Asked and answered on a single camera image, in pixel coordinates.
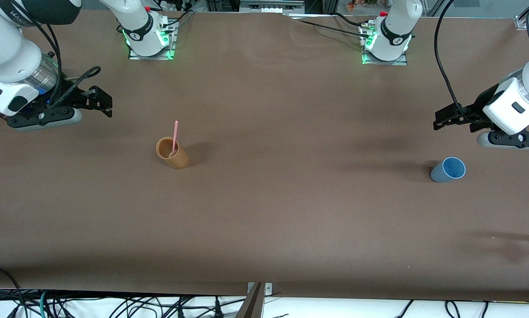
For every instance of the brown table leg strut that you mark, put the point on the brown table leg strut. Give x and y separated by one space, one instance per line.
252 304

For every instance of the brown bamboo cup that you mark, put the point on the brown bamboo cup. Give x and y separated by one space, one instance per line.
174 157

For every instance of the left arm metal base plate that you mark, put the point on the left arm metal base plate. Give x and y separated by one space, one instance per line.
401 61

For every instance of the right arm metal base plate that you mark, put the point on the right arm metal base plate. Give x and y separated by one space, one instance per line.
172 42

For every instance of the aluminium frame profile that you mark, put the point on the aluminium frame profile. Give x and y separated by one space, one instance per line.
526 20

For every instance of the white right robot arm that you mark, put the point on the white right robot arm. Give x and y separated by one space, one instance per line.
8 53

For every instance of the pink chopstick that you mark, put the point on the pink chopstick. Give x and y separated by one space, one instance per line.
175 134

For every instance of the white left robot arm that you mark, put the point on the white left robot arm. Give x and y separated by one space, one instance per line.
523 97

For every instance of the blue cup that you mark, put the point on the blue cup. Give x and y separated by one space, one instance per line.
450 170

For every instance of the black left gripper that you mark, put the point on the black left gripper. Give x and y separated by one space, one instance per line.
477 111

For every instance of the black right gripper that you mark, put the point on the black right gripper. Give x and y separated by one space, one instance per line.
73 98

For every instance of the thin tan rod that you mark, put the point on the thin tan rod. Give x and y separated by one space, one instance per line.
72 79

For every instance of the metal table edge bracket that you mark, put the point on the metal table edge bracket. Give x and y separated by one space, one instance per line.
268 289

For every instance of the grey background device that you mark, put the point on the grey background device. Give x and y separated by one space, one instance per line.
271 5

